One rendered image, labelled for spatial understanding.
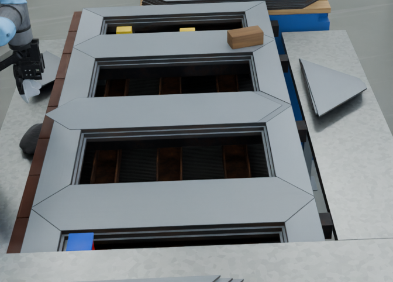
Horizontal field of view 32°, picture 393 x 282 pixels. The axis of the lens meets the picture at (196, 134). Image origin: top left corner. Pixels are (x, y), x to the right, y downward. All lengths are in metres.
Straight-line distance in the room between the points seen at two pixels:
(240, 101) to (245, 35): 0.36
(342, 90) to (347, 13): 2.42
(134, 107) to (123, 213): 0.50
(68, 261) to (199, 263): 0.26
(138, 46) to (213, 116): 0.54
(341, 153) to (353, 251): 0.79
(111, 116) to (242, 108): 0.41
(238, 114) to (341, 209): 0.44
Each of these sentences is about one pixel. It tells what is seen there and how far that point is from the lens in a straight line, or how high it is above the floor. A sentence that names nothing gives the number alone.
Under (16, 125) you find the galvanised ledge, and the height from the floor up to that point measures 0.68.
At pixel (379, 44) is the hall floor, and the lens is 4.45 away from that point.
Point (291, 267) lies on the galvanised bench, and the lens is 1.38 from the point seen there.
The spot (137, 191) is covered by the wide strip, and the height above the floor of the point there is 0.85.
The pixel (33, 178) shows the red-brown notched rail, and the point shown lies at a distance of 2.01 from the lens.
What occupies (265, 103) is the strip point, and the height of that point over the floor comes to 0.85.
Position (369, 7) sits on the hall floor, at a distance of 4.91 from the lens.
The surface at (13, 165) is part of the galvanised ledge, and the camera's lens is 2.33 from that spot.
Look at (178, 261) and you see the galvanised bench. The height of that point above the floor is 1.05.
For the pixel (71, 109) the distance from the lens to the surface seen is 2.23.
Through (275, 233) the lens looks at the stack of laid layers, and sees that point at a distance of 1.77.
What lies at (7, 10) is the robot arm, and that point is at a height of 1.24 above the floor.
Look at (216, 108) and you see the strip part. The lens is 2.17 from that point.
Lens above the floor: 2.04
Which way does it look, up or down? 35 degrees down
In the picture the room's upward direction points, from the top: 2 degrees counter-clockwise
